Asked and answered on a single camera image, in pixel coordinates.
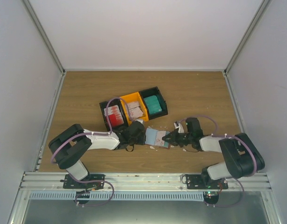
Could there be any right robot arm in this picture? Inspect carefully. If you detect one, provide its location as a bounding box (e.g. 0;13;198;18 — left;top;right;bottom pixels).
162;117;265;189

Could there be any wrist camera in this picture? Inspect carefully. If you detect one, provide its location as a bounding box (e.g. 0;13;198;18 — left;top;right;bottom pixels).
174;121;184;133
136;119;144;124

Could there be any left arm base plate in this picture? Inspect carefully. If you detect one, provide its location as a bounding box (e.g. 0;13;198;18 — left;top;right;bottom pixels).
60;174;105;190

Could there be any white credit card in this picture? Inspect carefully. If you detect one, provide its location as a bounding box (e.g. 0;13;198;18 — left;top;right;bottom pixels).
155;131;169;148

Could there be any grey slotted cable duct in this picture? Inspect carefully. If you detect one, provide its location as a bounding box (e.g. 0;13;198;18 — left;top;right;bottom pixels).
29;191;204;202

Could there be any white cards stack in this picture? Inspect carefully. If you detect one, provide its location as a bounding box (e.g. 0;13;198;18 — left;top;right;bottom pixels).
127;101;144;120

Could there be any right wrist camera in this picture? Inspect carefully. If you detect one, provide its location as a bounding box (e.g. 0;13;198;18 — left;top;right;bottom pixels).
174;121;184;133

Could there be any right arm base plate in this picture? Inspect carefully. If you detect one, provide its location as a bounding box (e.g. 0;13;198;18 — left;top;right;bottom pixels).
180;174;229;190

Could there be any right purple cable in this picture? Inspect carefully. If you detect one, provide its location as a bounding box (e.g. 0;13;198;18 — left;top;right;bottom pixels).
177;114;258;208

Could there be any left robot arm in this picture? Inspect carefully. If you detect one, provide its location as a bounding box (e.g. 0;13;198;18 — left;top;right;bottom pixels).
48;120;145;189

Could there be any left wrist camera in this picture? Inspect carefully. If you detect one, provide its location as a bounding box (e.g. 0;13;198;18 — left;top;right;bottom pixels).
136;119;144;124

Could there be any yellow plastic bin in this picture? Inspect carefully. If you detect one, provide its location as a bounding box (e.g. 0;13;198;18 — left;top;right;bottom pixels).
121;92;149;125

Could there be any green cards stack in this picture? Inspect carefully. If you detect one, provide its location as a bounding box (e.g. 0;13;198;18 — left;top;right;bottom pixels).
144;95;163;115

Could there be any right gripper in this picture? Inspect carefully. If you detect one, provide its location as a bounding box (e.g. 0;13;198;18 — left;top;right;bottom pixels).
163;129;193;147

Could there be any red cards stack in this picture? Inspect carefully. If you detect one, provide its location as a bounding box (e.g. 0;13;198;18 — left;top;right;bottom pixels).
107;105;124;127

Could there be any aluminium front rail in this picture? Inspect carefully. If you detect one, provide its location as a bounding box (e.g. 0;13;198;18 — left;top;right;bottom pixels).
19;172;272;192

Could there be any black bin with red cards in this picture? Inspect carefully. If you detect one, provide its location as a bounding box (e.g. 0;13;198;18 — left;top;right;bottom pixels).
99;99;129;131

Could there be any black bin with green cards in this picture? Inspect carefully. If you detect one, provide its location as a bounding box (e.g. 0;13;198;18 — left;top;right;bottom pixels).
139;86;168;120

